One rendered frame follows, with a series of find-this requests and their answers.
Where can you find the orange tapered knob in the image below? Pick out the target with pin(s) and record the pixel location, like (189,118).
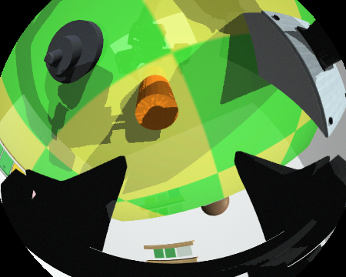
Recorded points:
(156,107)

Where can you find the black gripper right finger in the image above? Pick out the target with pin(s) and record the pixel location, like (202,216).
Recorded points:
(274,189)

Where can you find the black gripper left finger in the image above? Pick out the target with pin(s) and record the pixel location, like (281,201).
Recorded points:
(88,200)

